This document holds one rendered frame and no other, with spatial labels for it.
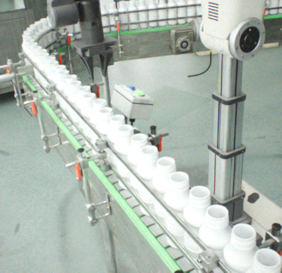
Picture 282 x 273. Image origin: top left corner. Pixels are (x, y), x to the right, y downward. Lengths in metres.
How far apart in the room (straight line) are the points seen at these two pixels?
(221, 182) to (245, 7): 0.77
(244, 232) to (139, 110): 0.65
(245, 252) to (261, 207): 1.49
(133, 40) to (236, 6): 1.11
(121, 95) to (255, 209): 1.10
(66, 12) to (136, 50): 1.53
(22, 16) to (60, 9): 3.05
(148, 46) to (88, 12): 1.51
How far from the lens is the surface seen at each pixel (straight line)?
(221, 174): 1.79
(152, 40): 2.48
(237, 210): 1.96
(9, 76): 1.72
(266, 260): 0.65
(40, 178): 2.94
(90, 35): 1.01
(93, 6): 0.99
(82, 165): 1.00
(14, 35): 4.03
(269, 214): 2.11
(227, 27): 1.47
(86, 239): 2.36
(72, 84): 1.27
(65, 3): 0.98
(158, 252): 0.86
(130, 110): 1.22
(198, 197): 0.76
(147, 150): 0.87
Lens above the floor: 1.61
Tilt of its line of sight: 29 degrees down
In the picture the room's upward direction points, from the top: 4 degrees counter-clockwise
